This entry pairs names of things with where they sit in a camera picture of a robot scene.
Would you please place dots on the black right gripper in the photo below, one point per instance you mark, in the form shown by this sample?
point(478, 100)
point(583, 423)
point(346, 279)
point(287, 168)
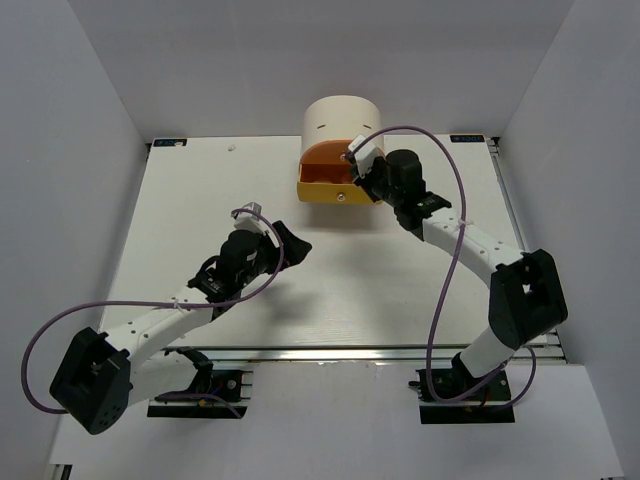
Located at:
point(379, 164)

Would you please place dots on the yellow drawer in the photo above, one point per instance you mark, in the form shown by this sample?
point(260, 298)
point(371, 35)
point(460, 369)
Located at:
point(343, 192)

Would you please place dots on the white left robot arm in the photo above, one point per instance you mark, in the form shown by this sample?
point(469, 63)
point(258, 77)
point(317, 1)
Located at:
point(103, 373)

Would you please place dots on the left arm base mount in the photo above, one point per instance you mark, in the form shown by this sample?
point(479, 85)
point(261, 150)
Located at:
point(192, 386)

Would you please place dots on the orange top drawer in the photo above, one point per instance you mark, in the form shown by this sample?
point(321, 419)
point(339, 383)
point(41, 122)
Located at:
point(329, 152)

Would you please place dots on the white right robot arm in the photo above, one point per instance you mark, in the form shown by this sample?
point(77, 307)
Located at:
point(526, 299)

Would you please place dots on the left blue table label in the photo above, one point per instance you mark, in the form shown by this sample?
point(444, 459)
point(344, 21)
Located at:
point(169, 143)

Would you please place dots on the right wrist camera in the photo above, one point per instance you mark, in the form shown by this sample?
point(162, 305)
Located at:
point(365, 150)

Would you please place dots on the cream round drawer organizer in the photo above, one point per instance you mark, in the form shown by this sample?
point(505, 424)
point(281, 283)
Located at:
point(339, 117)

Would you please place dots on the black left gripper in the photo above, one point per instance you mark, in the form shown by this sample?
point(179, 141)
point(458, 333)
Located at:
point(294, 249)

